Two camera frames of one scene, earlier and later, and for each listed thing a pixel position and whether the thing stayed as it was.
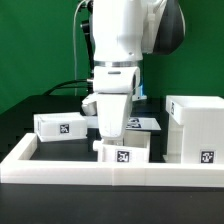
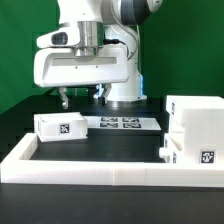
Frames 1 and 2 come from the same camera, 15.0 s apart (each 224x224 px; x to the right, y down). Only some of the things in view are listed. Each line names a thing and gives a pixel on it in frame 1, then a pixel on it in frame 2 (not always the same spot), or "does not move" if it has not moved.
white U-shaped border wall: (18, 167) does not move
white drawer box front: (133, 147) → (172, 144)
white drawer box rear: (59, 126) does not move
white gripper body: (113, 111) → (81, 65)
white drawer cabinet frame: (195, 130) does not move
